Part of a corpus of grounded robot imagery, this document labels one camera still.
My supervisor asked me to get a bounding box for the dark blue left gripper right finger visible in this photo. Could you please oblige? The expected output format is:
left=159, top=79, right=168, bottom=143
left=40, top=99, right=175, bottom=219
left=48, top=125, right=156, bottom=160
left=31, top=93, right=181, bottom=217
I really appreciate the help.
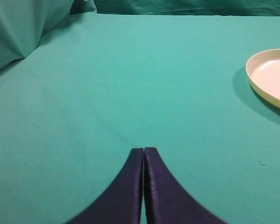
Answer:
left=143, top=147, right=225, bottom=224

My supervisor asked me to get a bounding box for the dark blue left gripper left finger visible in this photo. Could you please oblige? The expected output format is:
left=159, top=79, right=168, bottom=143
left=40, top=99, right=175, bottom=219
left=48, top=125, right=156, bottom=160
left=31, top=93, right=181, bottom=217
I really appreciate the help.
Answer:
left=68, top=148, right=144, bottom=224

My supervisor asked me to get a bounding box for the yellow plate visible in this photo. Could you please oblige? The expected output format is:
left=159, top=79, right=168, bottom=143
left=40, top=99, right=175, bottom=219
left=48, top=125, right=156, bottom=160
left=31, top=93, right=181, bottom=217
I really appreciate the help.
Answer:
left=245, top=49, right=280, bottom=108

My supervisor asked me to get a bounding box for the green tablecloth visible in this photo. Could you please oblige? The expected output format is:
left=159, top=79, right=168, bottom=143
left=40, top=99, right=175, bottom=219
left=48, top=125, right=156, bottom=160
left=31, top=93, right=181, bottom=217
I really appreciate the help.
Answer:
left=0, top=13, right=280, bottom=224

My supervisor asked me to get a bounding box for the green backdrop cloth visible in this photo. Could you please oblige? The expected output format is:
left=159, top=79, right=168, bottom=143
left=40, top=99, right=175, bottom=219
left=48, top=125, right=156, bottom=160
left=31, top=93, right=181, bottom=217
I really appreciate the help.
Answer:
left=0, top=0, right=280, bottom=70

